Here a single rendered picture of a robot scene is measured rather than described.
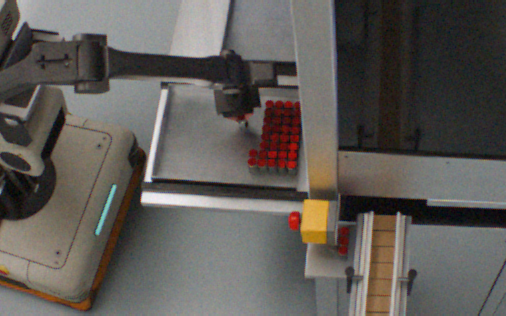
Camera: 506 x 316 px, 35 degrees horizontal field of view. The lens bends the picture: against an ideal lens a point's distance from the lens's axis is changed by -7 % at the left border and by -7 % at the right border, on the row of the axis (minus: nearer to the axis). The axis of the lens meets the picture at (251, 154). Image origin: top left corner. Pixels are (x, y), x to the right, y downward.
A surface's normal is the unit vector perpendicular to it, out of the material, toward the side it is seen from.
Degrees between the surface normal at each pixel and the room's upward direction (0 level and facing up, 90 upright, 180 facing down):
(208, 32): 0
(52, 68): 34
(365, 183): 90
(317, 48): 90
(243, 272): 0
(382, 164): 90
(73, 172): 0
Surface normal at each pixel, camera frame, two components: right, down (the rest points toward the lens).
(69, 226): -0.10, -0.47
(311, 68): -0.11, 0.88
